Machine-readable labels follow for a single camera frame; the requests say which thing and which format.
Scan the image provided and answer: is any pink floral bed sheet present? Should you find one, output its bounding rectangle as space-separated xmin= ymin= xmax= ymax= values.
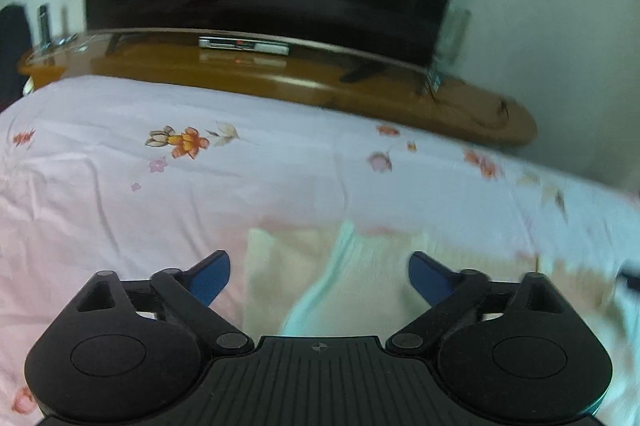
xmin=0 ymin=74 xmax=640 ymax=426

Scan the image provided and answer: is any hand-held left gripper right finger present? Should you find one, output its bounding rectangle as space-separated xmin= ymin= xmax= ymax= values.
xmin=385 ymin=251 xmax=568 ymax=356

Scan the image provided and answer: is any white knit sweater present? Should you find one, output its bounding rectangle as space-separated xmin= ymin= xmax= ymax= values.
xmin=245 ymin=219 xmax=640 ymax=343

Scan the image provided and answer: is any silver set-top box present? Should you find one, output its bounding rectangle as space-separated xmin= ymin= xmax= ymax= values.
xmin=198 ymin=37 xmax=291 ymax=56

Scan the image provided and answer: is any dark bottle on cabinet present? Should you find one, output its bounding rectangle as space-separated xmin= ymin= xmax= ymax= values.
xmin=37 ymin=4 xmax=54 ymax=51

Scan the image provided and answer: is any dark cloth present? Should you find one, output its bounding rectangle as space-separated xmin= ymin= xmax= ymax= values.
xmin=0 ymin=4 xmax=32 ymax=111

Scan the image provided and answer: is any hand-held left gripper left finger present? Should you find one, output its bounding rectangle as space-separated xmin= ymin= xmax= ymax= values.
xmin=75 ymin=249 xmax=253 ymax=356

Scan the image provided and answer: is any wooden television stand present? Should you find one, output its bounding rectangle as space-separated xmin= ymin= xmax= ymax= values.
xmin=17 ymin=28 xmax=539 ymax=148

